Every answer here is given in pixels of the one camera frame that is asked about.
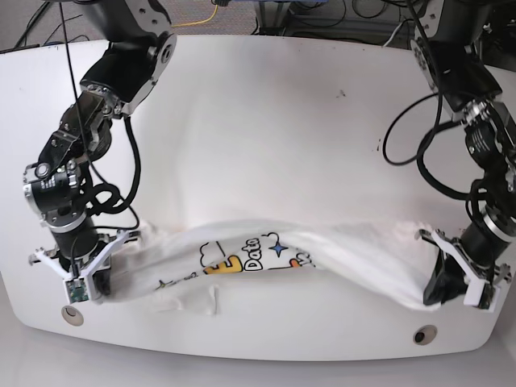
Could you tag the white printed t-shirt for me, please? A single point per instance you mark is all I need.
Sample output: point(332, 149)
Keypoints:
point(382, 257)

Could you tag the right table cable grommet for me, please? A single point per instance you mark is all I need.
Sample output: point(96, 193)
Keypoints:
point(425, 335)

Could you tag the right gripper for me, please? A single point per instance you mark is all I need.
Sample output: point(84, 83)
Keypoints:
point(87, 249)

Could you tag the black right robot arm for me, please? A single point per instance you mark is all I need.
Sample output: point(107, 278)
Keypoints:
point(63, 187)

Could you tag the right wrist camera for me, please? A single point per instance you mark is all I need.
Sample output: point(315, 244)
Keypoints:
point(81, 289)

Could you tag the left table cable grommet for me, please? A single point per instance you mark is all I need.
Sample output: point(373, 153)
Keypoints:
point(72, 316)

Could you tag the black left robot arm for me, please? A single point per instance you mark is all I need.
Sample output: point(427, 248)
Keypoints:
point(444, 45)

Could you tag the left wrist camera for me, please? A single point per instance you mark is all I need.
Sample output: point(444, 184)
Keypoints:
point(482, 295)

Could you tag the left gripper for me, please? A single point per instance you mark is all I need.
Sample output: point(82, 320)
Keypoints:
point(471, 257)

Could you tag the table cable grommet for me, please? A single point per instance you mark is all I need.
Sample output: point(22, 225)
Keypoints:
point(72, 316)
point(425, 335)

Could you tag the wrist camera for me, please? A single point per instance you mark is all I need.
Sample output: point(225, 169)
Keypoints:
point(482, 295)
point(81, 289)

